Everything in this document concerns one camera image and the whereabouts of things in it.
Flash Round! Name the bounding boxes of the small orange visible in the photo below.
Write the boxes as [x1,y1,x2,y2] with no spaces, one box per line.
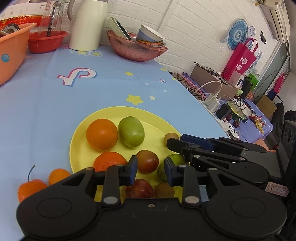
[48,168,71,186]

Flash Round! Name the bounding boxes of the glass pitcher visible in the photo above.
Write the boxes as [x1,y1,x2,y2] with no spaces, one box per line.
[38,1,65,37]

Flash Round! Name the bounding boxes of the metal bowls in basket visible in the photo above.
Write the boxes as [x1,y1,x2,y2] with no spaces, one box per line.
[0,23,20,38]

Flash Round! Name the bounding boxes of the blue round wall fan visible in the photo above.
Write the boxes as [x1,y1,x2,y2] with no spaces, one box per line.
[226,19,248,50]

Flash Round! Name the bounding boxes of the orange with black stem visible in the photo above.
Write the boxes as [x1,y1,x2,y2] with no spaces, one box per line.
[18,165,48,203]

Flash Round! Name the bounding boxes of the blue star tablecloth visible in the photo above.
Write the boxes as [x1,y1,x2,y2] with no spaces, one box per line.
[1,47,225,240]

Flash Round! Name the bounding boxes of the green apple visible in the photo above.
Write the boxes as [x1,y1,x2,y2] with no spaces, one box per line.
[157,153,188,182]

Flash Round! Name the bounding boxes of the green fruit on plate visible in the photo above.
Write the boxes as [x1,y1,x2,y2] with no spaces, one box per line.
[118,116,145,148]

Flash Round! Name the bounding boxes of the bedding calendar poster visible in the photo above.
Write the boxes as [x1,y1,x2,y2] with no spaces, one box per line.
[1,1,69,30]

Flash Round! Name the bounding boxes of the red plastic bowl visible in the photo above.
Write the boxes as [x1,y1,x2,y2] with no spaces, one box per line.
[28,31,68,54]

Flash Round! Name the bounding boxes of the pink glass bowl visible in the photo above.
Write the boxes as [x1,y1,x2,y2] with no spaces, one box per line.
[107,30,168,62]

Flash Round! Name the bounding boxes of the white dish in bowl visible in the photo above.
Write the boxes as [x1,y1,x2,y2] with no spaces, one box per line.
[108,16,132,40]

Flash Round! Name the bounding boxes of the yellow plastic plate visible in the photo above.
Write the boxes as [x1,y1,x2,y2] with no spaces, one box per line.
[69,106,181,173]

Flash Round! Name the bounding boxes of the brown cardboard box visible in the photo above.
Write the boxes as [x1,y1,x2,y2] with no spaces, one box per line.
[189,64,239,102]

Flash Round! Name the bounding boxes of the white charger with cable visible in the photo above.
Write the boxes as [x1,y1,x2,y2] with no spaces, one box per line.
[195,80,222,112]

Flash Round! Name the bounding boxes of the dark orange tangerine on plate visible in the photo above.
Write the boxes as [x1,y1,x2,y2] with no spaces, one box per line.
[93,152,127,172]

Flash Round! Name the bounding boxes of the white thermos jug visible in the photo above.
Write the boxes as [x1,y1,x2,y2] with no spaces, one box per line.
[67,0,108,51]

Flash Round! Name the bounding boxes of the orange plastic basket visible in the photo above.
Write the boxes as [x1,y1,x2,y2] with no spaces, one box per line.
[0,23,37,85]

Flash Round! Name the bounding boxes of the red apple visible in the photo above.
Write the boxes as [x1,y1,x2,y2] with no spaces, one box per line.
[125,179,154,199]

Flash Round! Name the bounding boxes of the brown kiwi fruit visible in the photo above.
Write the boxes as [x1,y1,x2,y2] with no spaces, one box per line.
[164,133,179,145]
[154,182,175,198]

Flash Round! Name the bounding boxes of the pink gift bag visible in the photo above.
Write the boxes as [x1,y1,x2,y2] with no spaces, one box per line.
[221,38,258,81]

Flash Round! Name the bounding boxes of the brown kiwi fruit back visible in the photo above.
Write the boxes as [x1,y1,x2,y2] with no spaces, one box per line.
[164,133,179,145]

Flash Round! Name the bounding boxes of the white blue ceramic bowl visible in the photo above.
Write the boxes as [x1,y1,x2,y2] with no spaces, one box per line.
[137,24,165,43]

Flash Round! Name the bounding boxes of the brown kiwi fruit front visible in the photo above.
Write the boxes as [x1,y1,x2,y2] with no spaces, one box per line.
[154,182,175,198]

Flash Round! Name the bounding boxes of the brown-red plum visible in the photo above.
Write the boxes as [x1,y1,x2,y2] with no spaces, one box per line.
[136,150,159,174]

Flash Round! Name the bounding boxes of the white air conditioner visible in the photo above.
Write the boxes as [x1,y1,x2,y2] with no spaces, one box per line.
[258,0,290,43]

